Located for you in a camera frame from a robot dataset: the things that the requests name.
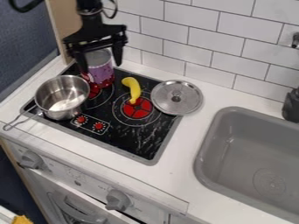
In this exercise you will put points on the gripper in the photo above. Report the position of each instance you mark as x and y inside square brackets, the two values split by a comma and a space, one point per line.
[94, 32]

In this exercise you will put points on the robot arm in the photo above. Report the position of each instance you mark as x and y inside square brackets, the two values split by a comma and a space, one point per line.
[89, 5]

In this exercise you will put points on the silver pot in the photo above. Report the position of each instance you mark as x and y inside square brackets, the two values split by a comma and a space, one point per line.
[61, 96]

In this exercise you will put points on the toy stove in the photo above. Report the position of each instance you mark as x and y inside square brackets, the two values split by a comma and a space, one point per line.
[117, 122]

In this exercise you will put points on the purple and red can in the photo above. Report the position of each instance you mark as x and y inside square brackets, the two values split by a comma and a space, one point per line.
[100, 69]

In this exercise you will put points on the yellow toy banana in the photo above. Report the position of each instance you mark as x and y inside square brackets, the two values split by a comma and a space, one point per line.
[132, 87]

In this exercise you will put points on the silver lid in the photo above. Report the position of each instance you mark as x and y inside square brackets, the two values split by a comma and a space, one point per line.
[177, 97]

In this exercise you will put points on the yellow cloth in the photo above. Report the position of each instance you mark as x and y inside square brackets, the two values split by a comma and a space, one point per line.
[21, 220]

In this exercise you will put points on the toy sink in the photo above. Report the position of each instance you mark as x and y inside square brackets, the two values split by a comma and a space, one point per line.
[253, 163]

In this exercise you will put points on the tap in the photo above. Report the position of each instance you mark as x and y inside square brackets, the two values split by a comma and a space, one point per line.
[291, 102]

